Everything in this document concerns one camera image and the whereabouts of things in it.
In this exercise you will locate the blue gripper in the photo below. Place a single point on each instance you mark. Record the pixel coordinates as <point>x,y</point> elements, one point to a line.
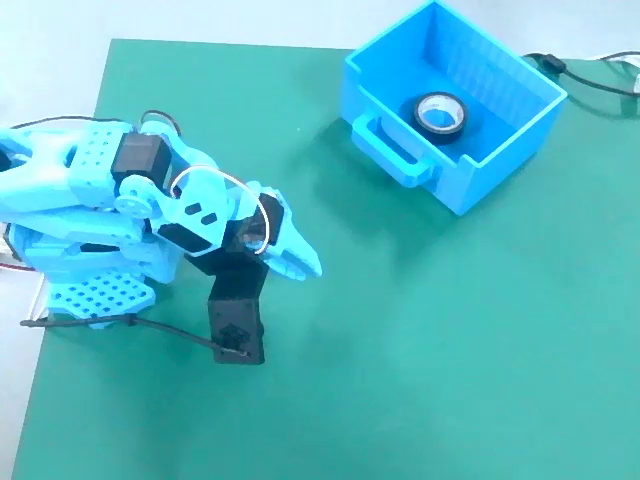
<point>295,254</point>

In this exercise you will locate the black electrical tape roll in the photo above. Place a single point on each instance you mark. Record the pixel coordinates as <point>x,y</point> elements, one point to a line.
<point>440,137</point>

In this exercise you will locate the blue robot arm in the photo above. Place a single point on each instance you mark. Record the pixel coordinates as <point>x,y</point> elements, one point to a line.
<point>50,180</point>

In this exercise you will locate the blue perforated robot base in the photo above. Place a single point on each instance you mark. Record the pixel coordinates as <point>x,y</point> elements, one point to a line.
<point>100,300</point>

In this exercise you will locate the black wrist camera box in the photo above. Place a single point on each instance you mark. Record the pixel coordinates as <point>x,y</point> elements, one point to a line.
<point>235,325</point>

